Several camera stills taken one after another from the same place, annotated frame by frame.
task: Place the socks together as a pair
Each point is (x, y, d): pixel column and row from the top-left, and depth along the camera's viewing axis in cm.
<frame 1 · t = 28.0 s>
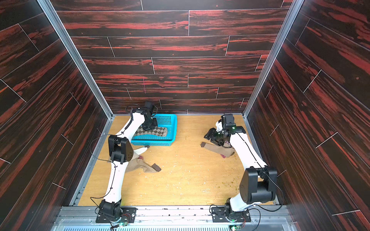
left hand: (156, 127, 104), fingers closed
right hand: (210, 137, 87), fingers open
teal plastic basket: (168, 122, 113), point 4 cm above the table
argyle brown sock: (159, 131, 110), point 2 cm above the table
tan ribbed sock: (226, 150, 96), point 5 cm above the table
tan ribbed sock 2: (137, 164, 92), point 3 cm above the table
white maroon sock: (141, 151, 100), on the table

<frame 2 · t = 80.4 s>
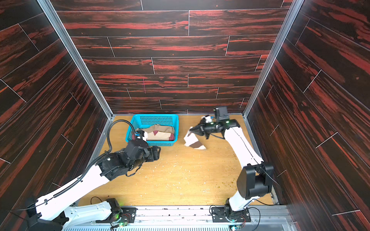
left hand: (156, 150, 72), fingers open
right hand: (191, 129, 79), fingers closed
white striped sock: (191, 140, 78), point 24 cm above the table
cream maroon sock: (159, 135, 104), point 4 cm above the table
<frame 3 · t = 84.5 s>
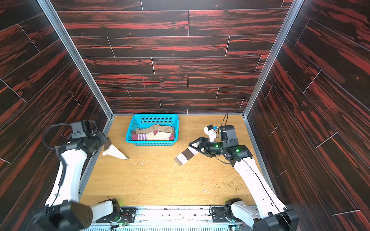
left hand: (105, 137, 79), fingers closed
right hand: (195, 145, 72), fingers open
white striped sock: (185, 155, 97), point 2 cm above the table
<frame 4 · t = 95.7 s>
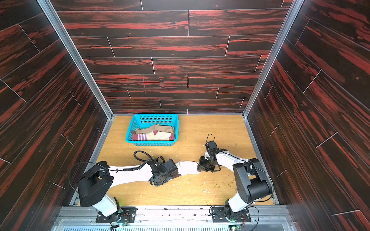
left hand: (169, 180, 86), fingers closed
right hand: (201, 166, 93), fingers closed
white striped sock: (187, 165, 93), on the table
